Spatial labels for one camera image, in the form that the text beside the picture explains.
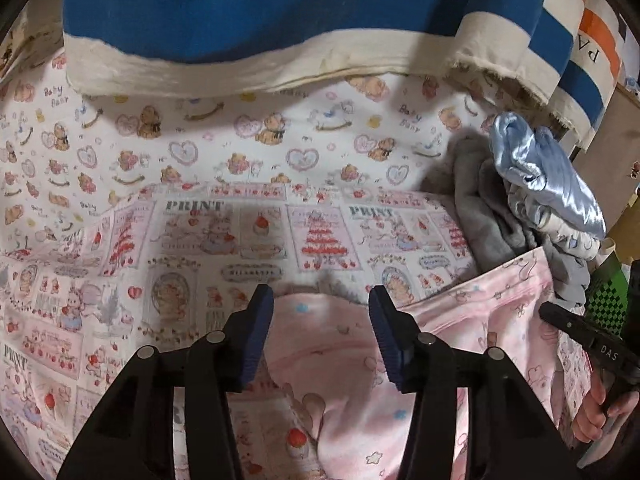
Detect light blue satin garment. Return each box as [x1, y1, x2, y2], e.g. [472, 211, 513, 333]
[488, 112, 607, 239]

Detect person's right hand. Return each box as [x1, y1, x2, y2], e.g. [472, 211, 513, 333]
[571, 369, 640, 444]

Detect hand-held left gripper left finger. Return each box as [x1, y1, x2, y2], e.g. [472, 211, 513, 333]
[57, 284, 275, 480]

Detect grey folded garment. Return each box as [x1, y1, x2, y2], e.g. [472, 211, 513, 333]
[425, 135, 591, 307]

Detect pink printed pants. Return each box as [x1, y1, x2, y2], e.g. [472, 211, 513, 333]
[227, 245, 595, 480]

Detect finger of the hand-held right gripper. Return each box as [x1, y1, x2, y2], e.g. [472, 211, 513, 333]
[539, 301, 640, 413]

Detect wooden shelf unit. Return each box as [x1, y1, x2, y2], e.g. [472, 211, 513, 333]
[569, 80, 640, 263]

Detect bear print white bed sheet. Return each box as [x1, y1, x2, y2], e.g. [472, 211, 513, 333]
[0, 50, 507, 256]

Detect green checkered box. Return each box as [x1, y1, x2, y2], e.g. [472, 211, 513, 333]
[585, 255, 632, 337]

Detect strawberry print pink blanket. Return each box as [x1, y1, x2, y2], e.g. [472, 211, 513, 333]
[0, 182, 483, 480]

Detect blue orange striped cream cloth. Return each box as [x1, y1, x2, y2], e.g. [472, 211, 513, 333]
[62, 0, 628, 148]

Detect white printed folded garment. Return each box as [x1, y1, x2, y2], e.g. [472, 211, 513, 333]
[507, 194, 602, 262]

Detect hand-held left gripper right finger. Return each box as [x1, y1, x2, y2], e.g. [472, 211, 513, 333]
[368, 285, 581, 480]

